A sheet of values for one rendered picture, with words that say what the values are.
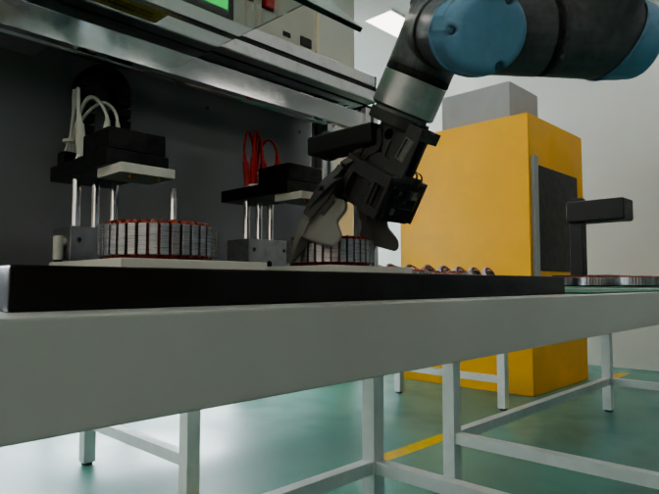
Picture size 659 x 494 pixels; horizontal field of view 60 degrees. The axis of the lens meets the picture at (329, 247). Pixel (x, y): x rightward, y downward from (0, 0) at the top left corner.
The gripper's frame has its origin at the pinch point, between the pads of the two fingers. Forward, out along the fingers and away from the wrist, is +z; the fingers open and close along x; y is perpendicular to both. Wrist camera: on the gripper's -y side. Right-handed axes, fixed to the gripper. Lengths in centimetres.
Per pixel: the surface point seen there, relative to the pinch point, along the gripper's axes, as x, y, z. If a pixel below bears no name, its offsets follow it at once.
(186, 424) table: 51, -73, 99
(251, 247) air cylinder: -3.2, -10.9, 4.3
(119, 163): -27.2, -6.1, -6.3
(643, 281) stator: 158, -4, 5
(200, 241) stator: -23.0, 4.8, -3.5
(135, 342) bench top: -40.0, 25.8, -8.1
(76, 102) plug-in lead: -26.3, -22.1, -7.7
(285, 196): -3.0, -8.2, -4.7
